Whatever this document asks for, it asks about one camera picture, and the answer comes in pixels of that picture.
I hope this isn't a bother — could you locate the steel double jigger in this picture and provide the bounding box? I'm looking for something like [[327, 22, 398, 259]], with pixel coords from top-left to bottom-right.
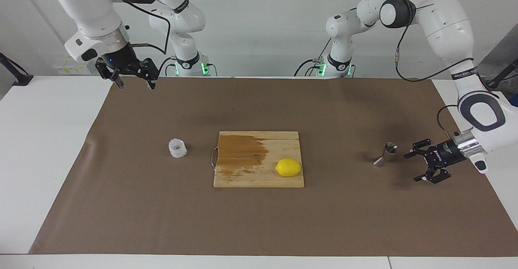
[[373, 142, 398, 167]]

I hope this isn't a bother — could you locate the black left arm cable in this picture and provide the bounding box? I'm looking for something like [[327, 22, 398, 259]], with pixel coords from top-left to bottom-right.
[[395, 0, 478, 140]]

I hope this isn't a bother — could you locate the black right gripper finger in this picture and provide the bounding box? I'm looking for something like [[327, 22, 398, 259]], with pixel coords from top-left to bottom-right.
[[136, 58, 159, 90], [96, 59, 125, 89]]

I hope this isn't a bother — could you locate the translucent plastic cup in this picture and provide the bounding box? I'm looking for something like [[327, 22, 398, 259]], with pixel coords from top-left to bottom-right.
[[168, 138, 188, 159]]

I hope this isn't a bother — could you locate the black clamp stand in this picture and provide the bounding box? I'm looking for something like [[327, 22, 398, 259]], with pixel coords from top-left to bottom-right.
[[486, 58, 518, 91], [0, 53, 34, 86]]

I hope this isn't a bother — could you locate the black base cable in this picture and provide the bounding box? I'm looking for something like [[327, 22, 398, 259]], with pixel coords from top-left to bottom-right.
[[295, 38, 330, 76], [158, 57, 175, 76]]

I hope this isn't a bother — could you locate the yellow lemon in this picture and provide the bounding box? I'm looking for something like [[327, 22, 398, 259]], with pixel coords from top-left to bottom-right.
[[275, 158, 302, 178]]

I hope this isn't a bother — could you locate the brown paper table mat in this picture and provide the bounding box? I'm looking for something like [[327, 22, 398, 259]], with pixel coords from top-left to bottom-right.
[[28, 76, 518, 257]]

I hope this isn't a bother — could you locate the black left base cable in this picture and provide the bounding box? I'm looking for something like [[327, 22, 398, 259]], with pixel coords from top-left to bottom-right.
[[295, 38, 330, 76]]

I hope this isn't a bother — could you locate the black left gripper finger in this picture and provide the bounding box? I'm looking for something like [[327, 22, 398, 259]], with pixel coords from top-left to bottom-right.
[[414, 158, 452, 184], [404, 139, 433, 159]]

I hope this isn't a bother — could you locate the wooden cutting board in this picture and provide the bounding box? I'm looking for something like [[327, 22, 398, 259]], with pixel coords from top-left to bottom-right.
[[210, 131, 305, 188]]

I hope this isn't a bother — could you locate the black right base cable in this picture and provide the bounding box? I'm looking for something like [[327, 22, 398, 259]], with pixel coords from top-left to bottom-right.
[[158, 57, 175, 76]]

